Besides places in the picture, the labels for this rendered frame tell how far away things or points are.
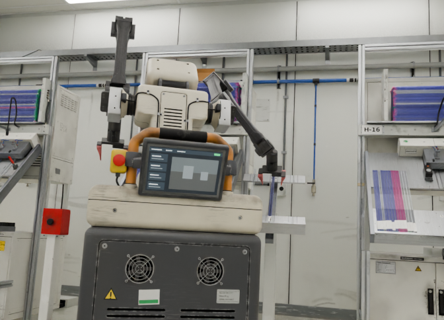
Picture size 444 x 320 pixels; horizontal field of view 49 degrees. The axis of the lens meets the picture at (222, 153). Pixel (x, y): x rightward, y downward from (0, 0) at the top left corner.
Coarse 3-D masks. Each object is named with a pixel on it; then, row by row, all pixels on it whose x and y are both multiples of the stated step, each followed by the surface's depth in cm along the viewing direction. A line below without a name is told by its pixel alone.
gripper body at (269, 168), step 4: (268, 164) 246; (272, 164) 245; (276, 164) 246; (264, 168) 251; (268, 168) 247; (272, 168) 246; (276, 168) 247; (280, 168) 250; (264, 172) 248; (268, 172) 247; (272, 172) 247; (276, 172) 247; (280, 172) 247
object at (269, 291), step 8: (272, 248) 250; (264, 256) 250; (272, 256) 250; (264, 264) 250; (272, 264) 249; (264, 272) 249; (272, 272) 248; (264, 280) 248; (272, 280) 248; (264, 288) 248; (272, 288) 247; (264, 296) 247; (272, 296) 246; (264, 304) 246; (272, 304) 246; (264, 312) 246; (272, 312) 245
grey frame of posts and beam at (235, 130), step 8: (248, 48) 321; (144, 56) 337; (248, 56) 320; (144, 64) 336; (248, 64) 319; (248, 72) 318; (144, 80) 334; (248, 80) 318; (248, 88) 317; (248, 96) 316; (248, 104) 314; (248, 112) 313; (136, 128) 326; (208, 128) 314; (232, 128) 311; (240, 128) 309; (224, 136) 317; (232, 136) 316; (240, 136) 314; (248, 136) 310; (248, 144) 310; (248, 152) 309; (248, 160) 309; (248, 168) 309
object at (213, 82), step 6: (210, 78) 241; (216, 78) 242; (210, 84) 235; (216, 84) 232; (222, 84) 248; (210, 90) 229; (216, 90) 223; (222, 90) 248; (216, 96) 217; (222, 96) 211; (228, 96) 218
